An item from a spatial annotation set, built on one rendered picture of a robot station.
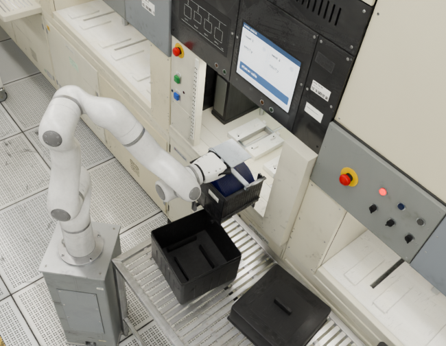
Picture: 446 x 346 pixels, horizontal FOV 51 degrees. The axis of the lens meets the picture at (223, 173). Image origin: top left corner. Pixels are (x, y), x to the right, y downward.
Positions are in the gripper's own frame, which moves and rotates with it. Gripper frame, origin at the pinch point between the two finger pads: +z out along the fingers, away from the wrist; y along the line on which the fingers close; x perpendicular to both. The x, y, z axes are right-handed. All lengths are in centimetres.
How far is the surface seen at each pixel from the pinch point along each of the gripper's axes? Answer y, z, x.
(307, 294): 50, 5, -38
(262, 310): 44, -14, -38
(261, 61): -7.1, 15.1, 33.6
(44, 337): -36, -81, -125
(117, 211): -86, -7, -126
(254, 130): -31, 47, -35
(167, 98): -63, 14, -23
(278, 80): 2.3, 15.2, 31.4
